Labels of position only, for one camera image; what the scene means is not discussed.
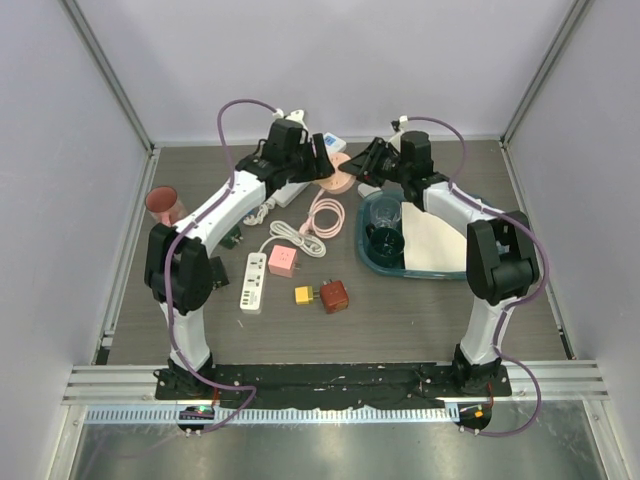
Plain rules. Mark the black cube adapter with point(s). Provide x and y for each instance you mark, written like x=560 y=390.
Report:
x=219 y=273

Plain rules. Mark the white plug adapter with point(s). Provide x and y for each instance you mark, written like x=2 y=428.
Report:
x=365 y=190

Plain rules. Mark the teal plastic tray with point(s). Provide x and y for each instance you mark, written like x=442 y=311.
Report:
x=361 y=242

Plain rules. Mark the white paper sheet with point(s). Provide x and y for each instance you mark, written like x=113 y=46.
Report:
x=431 y=245

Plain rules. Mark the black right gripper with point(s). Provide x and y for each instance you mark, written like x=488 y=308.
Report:
x=363 y=164

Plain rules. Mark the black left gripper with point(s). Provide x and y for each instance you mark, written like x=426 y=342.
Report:
x=323 y=167

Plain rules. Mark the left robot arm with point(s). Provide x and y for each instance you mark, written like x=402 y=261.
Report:
x=178 y=269

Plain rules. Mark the clear glass cup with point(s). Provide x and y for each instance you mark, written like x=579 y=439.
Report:
x=385 y=212

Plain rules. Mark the green dragon cube adapter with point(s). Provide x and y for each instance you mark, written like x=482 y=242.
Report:
x=232 y=238

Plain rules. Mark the yellow usb plug adapter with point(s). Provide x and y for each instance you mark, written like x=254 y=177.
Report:
x=305 y=295

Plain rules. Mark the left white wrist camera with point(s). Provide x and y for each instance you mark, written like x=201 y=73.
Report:
x=297 y=116

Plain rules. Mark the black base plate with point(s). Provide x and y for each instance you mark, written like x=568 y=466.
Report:
x=384 y=386

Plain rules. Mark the dark green cup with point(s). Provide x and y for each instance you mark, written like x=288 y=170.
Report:
x=385 y=246

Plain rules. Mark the long white power strip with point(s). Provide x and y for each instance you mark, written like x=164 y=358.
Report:
x=284 y=196

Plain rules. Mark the pink cube adapter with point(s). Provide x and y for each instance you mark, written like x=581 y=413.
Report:
x=282 y=261

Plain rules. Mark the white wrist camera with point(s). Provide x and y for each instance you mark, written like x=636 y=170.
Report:
x=398 y=126
x=297 y=116

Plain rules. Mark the small white usb power strip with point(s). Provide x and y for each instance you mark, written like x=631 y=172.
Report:
x=251 y=299

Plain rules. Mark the pink round socket base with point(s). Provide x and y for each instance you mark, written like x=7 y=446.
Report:
x=339 y=182

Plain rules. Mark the red carp cube adapter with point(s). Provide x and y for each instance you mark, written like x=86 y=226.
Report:
x=334 y=296

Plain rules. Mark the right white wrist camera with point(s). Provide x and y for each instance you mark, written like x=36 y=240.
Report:
x=398 y=126

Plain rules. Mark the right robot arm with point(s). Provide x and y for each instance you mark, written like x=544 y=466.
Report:
x=501 y=262

